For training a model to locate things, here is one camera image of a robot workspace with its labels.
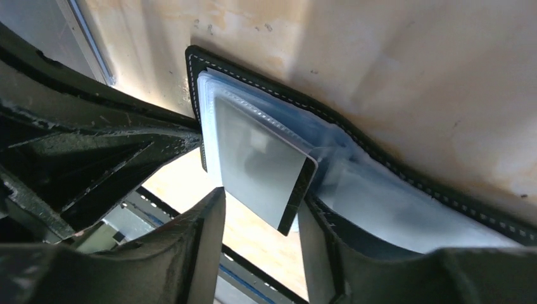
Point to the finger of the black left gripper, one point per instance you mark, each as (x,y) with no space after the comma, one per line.
(73,148)

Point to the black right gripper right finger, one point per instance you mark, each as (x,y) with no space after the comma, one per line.
(345,264)

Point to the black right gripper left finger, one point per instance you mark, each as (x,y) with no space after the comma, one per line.
(175,263)

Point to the black leather card holder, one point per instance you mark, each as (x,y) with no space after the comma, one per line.
(355,178)

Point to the black VIP card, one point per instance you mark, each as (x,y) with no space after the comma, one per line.
(263,164)

